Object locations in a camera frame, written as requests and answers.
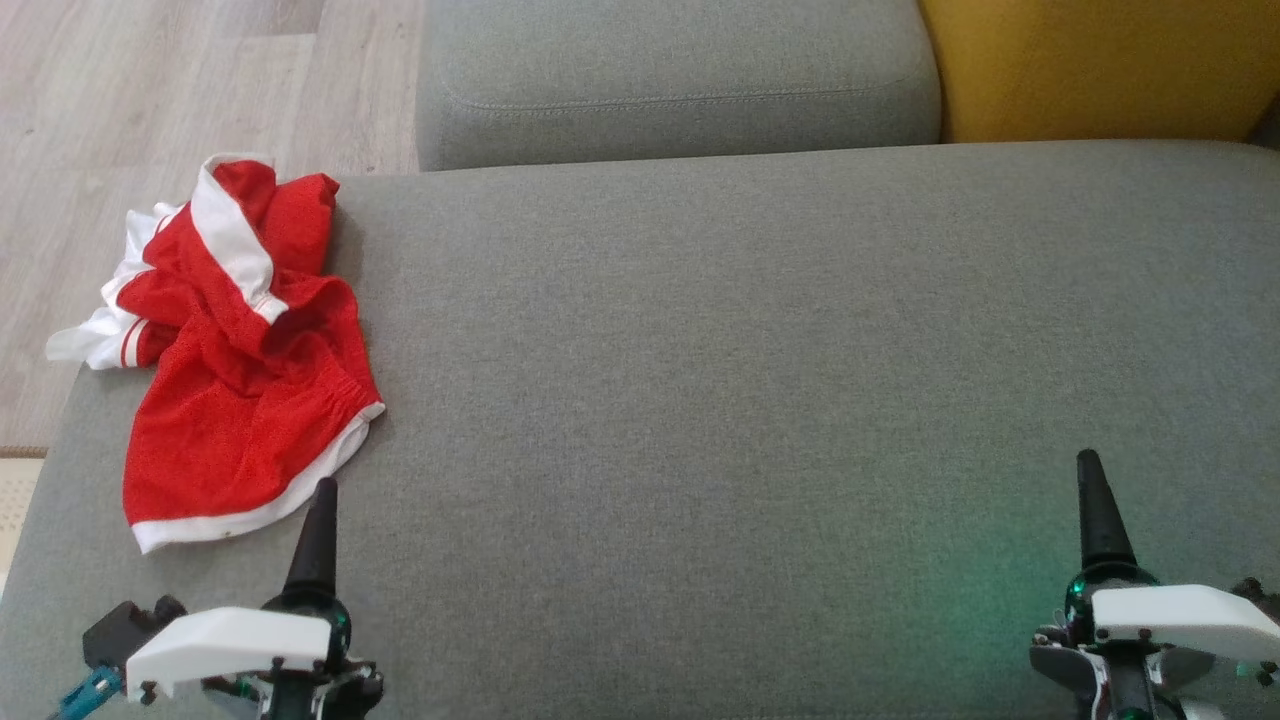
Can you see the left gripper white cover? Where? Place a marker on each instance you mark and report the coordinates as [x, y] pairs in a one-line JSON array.
[[230, 640]]

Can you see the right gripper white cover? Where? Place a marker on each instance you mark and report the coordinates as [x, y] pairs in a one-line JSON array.
[[1180, 620]]

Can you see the red shorts with white trim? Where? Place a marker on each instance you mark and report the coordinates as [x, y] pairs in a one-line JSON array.
[[230, 440]]

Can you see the red jersey with white sleeves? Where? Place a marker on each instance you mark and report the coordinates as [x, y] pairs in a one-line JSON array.
[[90, 335]]

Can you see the cream rug with brown edge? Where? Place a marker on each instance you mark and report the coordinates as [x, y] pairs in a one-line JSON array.
[[15, 500]]

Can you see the grey sofa seat cushion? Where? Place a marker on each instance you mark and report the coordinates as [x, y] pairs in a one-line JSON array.
[[700, 400]]

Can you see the yellow sofa cushion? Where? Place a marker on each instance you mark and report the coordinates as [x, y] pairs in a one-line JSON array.
[[1100, 60]]

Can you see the grey sofa back cushion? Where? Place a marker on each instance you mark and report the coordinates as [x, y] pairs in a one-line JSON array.
[[680, 60]]

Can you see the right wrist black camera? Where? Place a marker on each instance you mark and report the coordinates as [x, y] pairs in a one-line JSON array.
[[1255, 592]]

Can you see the wrist black camera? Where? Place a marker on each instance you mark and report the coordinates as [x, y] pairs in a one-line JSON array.
[[1255, 592], [125, 630]]

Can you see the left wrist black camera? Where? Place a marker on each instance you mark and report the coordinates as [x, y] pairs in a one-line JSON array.
[[125, 630]]

